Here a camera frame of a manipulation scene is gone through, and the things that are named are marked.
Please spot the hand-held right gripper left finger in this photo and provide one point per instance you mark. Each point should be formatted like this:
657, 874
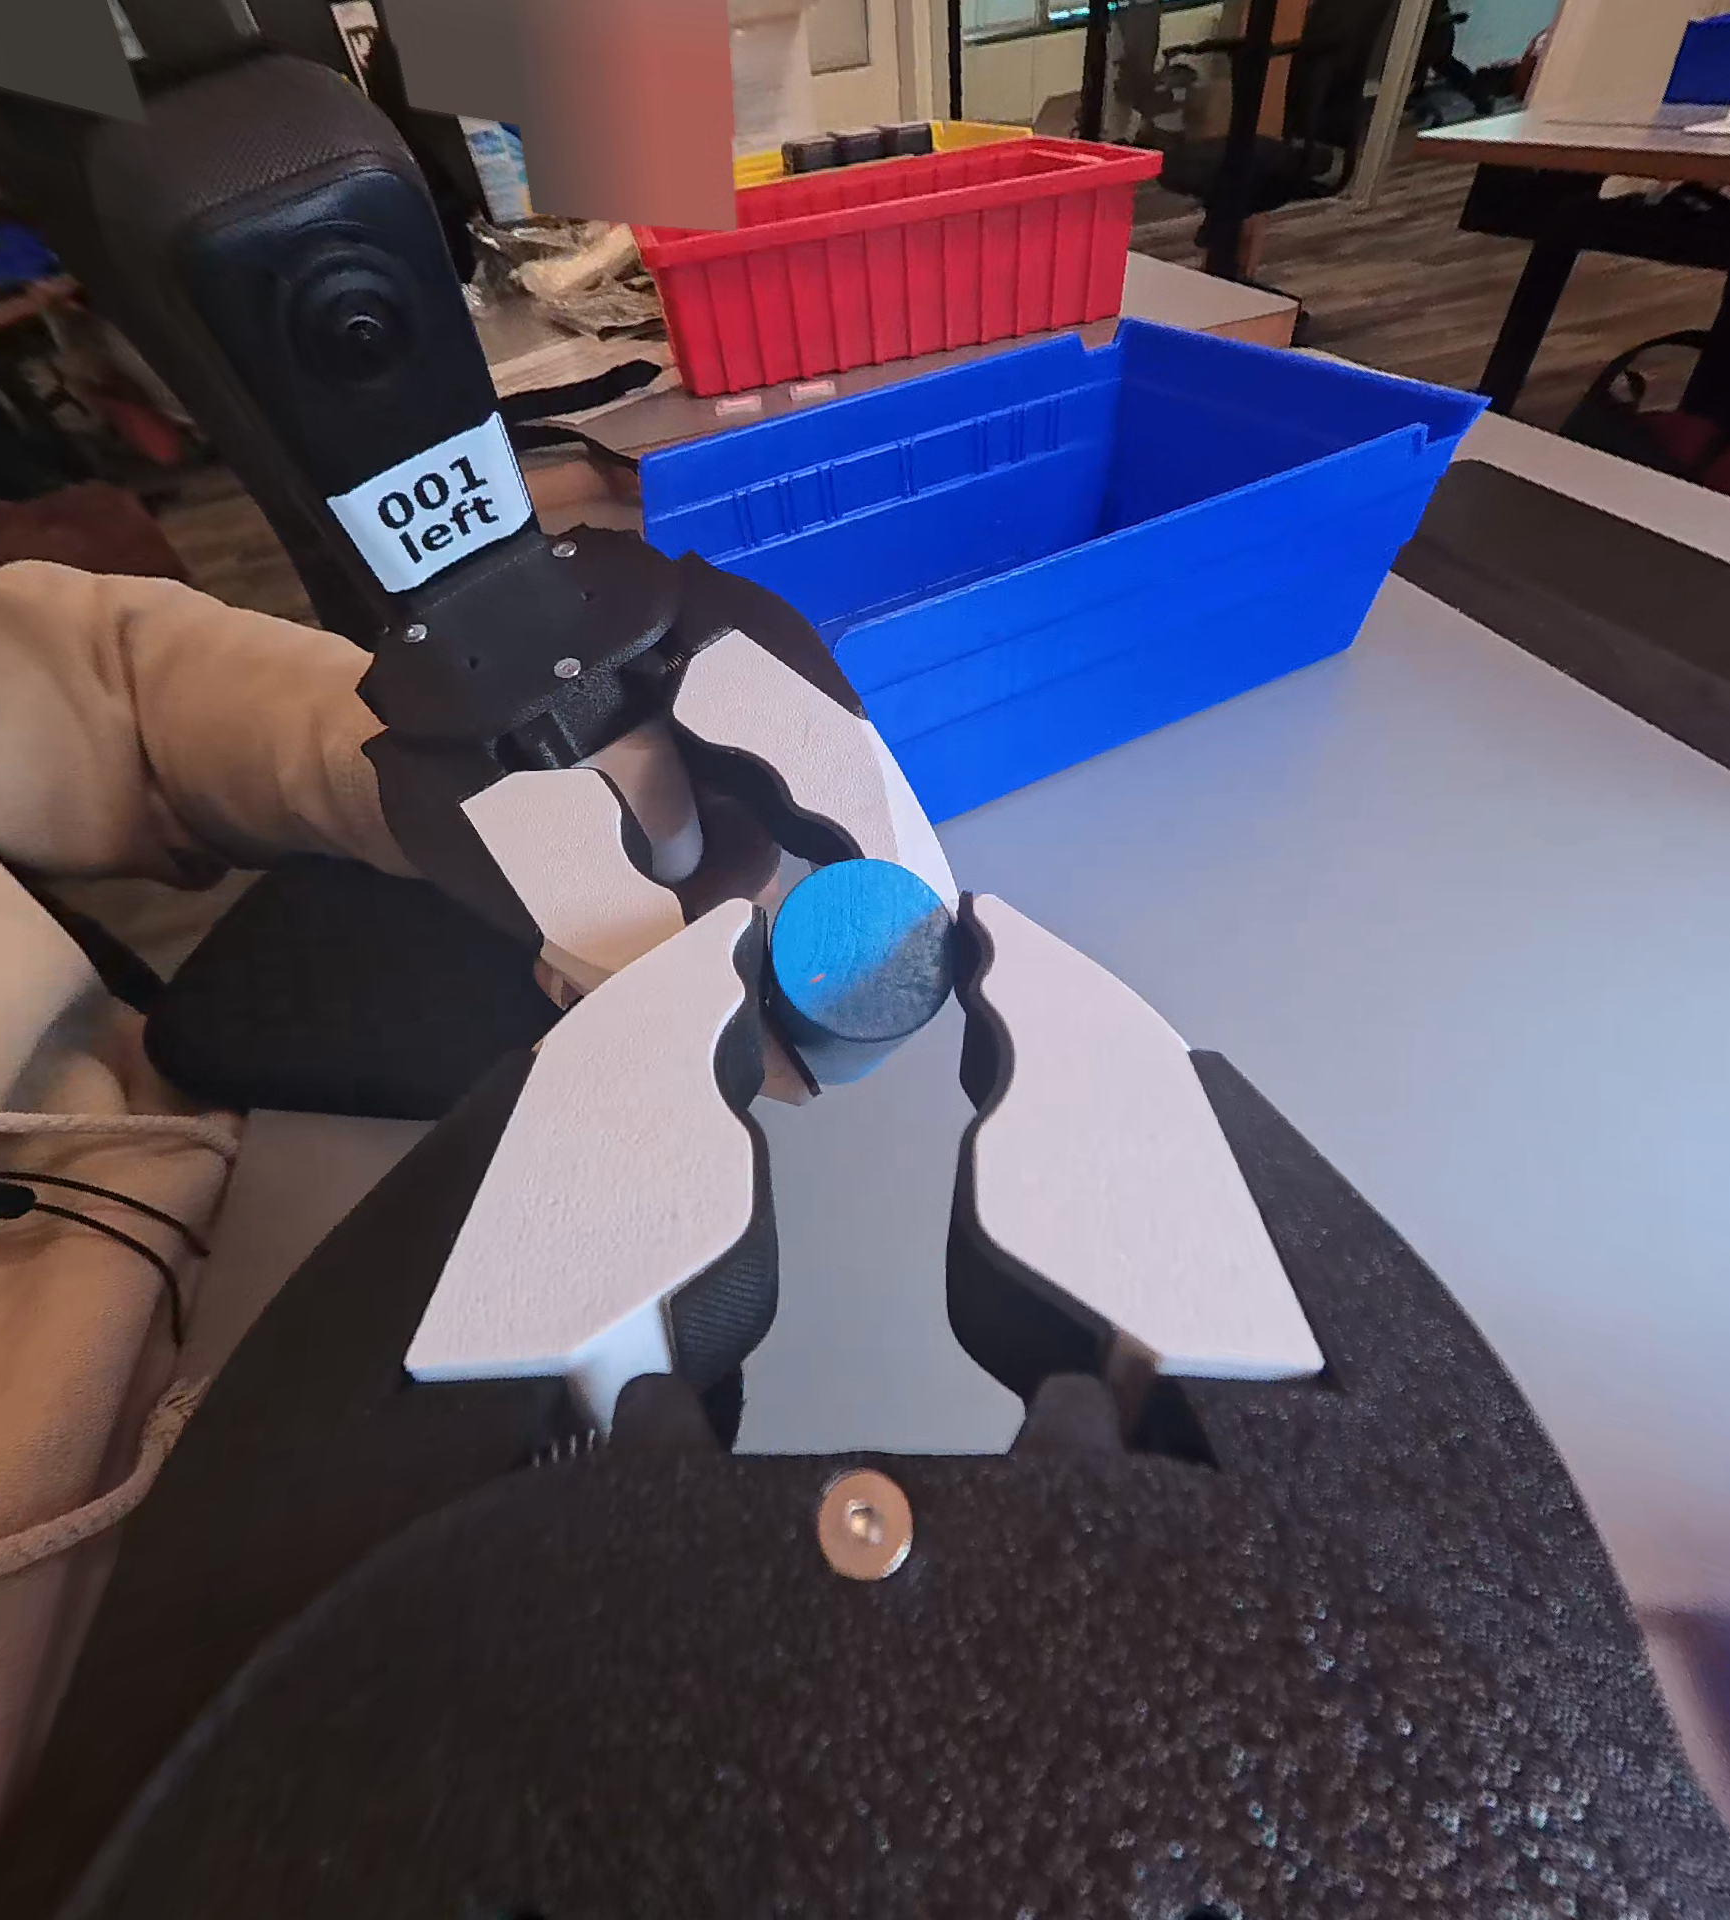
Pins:
595, 1185

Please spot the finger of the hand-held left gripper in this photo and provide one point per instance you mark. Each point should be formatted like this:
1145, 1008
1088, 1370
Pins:
550, 855
835, 751

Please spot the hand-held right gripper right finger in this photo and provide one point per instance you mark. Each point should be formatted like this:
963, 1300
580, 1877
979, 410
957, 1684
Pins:
1134, 1185

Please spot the blue wooden cylinder block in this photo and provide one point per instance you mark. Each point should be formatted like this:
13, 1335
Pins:
858, 961

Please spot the person's left forearm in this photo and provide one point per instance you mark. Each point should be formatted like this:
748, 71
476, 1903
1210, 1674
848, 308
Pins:
130, 705

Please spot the clear plastic bag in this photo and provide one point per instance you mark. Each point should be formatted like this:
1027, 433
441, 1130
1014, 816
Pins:
580, 278

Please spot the black wrist rest pad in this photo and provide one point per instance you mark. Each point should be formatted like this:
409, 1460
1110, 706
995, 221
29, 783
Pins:
310, 1004

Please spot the red plastic bin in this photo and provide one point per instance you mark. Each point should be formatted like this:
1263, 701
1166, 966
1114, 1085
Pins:
880, 284

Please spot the person's beige hoodie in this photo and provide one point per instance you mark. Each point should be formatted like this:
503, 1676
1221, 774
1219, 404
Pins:
41, 991

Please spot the row of black pieces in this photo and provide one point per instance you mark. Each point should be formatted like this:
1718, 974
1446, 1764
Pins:
850, 146

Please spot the yellow plastic bin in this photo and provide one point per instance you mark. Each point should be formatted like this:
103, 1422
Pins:
984, 138

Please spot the red and black backpack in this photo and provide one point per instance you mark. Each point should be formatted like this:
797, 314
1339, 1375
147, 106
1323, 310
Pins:
1705, 451

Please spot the wooden background desk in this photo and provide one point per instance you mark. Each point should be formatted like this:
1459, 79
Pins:
1584, 151

